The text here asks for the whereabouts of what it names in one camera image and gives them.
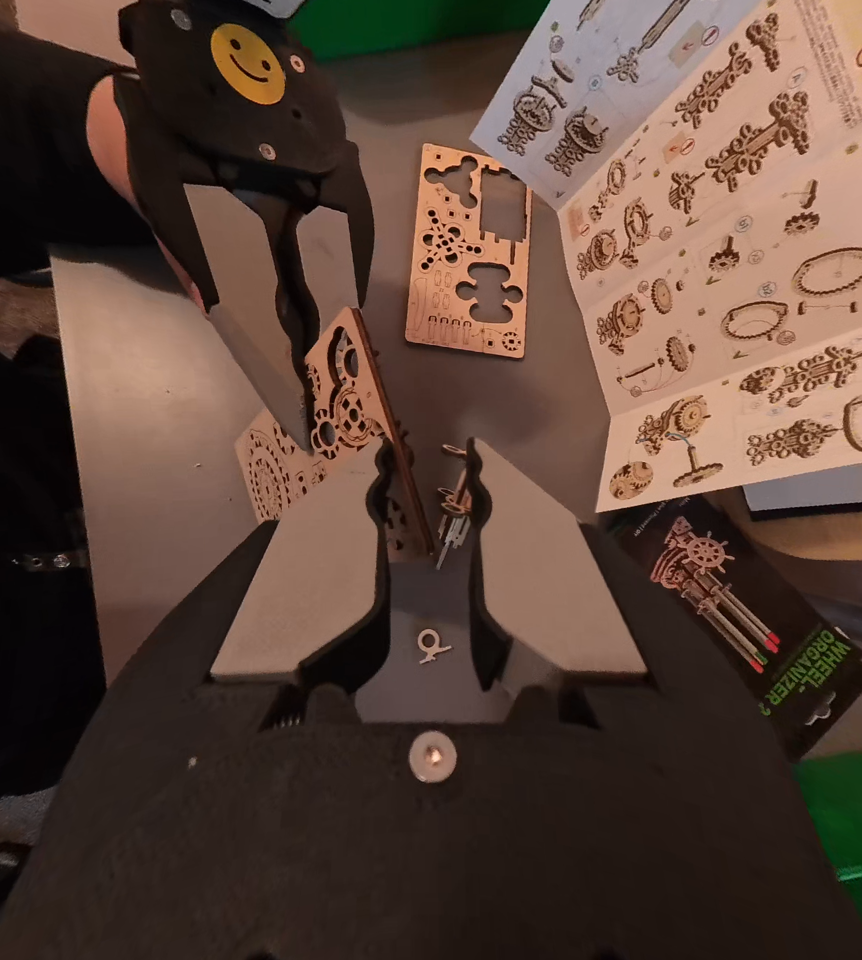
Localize person's left forearm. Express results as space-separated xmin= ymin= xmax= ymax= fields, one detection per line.
xmin=0 ymin=15 xmax=156 ymax=288

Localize person's left hand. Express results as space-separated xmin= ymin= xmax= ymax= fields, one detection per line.
xmin=86 ymin=73 xmax=207 ymax=310

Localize person's black clothing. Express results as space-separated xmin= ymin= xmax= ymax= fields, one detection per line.
xmin=0 ymin=315 xmax=111 ymax=826

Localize wooden model assembly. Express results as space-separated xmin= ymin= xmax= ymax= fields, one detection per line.
xmin=434 ymin=442 xmax=478 ymax=571

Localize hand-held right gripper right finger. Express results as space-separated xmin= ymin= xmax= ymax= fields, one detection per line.
xmin=468 ymin=437 xmax=651 ymax=691

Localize wooden ring gear parts sheet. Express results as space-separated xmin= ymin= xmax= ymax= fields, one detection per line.
xmin=234 ymin=408 xmax=349 ymax=526

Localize black model kit box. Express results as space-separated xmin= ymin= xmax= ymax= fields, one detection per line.
xmin=611 ymin=495 xmax=862 ymax=762

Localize folded instruction leaflet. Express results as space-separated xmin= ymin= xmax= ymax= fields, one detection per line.
xmin=470 ymin=0 xmax=862 ymax=515

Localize wooden cut-out parts sheet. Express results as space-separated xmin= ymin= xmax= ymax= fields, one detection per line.
xmin=404 ymin=142 xmax=534 ymax=360

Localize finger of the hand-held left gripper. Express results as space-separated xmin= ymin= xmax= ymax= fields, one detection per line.
xmin=183 ymin=183 xmax=321 ymax=453
xmin=292 ymin=204 xmax=360 ymax=335

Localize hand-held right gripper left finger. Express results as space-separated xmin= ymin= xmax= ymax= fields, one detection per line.
xmin=209 ymin=437 xmax=392 ymax=687

